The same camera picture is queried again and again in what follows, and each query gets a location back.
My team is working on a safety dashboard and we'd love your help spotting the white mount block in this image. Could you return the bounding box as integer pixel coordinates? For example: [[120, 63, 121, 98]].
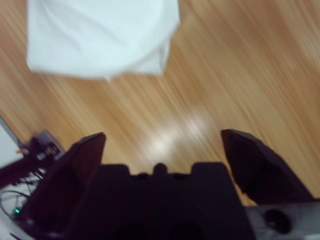
[[31, 129, 66, 161]]

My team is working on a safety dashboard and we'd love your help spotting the orange and black cable bundle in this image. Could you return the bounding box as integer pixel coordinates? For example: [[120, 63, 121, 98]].
[[0, 147, 47, 201]]

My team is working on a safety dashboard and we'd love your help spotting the white t-shirt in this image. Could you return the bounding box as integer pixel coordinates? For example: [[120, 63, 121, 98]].
[[26, 0, 181, 82]]

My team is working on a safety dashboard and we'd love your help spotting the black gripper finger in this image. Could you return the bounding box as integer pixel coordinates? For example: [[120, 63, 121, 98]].
[[23, 131, 108, 227], [220, 128, 315, 206]]

